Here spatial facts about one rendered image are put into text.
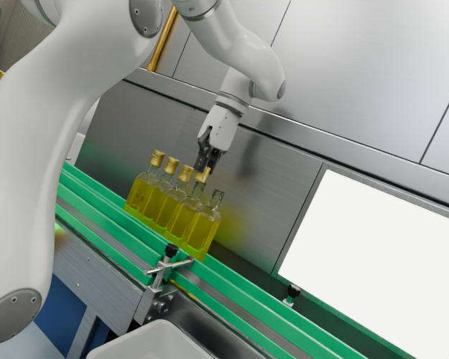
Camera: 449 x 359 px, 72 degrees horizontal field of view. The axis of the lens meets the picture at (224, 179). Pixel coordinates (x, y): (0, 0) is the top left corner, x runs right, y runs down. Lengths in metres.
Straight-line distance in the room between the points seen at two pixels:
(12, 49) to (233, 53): 11.85
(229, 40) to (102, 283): 0.63
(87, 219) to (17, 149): 0.50
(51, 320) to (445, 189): 1.05
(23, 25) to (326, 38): 11.73
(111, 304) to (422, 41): 0.99
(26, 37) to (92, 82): 11.85
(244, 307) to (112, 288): 0.32
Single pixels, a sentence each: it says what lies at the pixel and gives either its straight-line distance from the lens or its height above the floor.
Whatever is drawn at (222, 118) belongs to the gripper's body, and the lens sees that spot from 0.76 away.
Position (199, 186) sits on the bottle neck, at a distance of 0.82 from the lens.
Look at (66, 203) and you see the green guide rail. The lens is 0.97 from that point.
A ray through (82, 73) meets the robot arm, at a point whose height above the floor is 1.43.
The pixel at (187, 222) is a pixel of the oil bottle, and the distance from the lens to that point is 0.82.
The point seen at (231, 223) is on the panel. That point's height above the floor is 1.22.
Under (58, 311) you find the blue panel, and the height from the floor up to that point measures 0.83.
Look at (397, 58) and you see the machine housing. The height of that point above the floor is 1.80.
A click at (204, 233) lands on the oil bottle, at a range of 0.79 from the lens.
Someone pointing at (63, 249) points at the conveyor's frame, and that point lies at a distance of 0.94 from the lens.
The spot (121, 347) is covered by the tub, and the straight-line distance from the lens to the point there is 0.69.
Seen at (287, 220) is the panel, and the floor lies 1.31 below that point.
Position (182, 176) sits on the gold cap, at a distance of 0.85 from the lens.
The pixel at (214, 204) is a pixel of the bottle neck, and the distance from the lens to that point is 0.80.
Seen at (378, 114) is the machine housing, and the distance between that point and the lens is 0.90.
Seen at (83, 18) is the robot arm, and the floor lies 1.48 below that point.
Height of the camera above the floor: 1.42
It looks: 6 degrees down
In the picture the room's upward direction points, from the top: 24 degrees clockwise
